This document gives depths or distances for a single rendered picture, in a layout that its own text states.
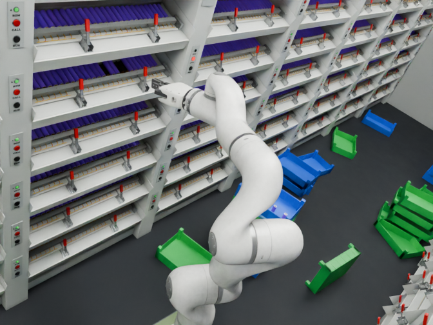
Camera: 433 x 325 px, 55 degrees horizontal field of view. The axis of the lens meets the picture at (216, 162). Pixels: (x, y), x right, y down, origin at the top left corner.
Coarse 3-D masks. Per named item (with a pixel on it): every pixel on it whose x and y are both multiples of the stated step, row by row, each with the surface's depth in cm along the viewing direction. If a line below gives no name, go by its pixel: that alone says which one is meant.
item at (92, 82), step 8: (128, 72) 153; (136, 72) 155; (152, 72) 161; (160, 72) 165; (88, 80) 141; (96, 80) 143; (104, 80) 145; (112, 80) 148; (120, 80) 152; (48, 88) 131; (56, 88) 133; (64, 88) 135; (72, 88) 137; (88, 88) 141; (32, 96) 128; (40, 96) 130; (48, 96) 131; (64, 96) 135
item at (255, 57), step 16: (208, 48) 188; (224, 48) 194; (240, 48) 201; (256, 48) 200; (272, 48) 214; (208, 64) 185; (224, 64) 191; (240, 64) 198; (256, 64) 205; (272, 64) 216
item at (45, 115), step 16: (160, 64) 168; (128, 80) 155; (176, 80) 166; (96, 96) 143; (112, 96) 146; (128, 96) 150; (144, 96) 157; (32, 112) 123; (48, 112) 130; (64, 112) 133; (80, 112) 138; (96, 112) 144; (32, 128) 128
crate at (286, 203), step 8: (240, 184) 207; (280, 192) 219; (280, 200) 219; (288, 200) 218; (296, 200) 215; (304, 200) 212; (280, 208) 213; (288, 208) 215; (296, 208) 215; (264, 216) 205; (272, 216) 203; (280, 216) 209; (288, 216) 199
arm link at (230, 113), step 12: (216, 72) 120; (216, 84) 113; (228, 84) 113; (216, 96) 111; (228, 96) 110; (240, 96) 112; (216, 108) 110; (228, 108) 110; (240, 108) 111; (216, 120) 110; (228, 120) 108; (240, 120) 108; (216, 132) 110; (228, 132) 104; (240, 132) 101; (252, 132) 102; (228, 144) 102; (228, 156) 104
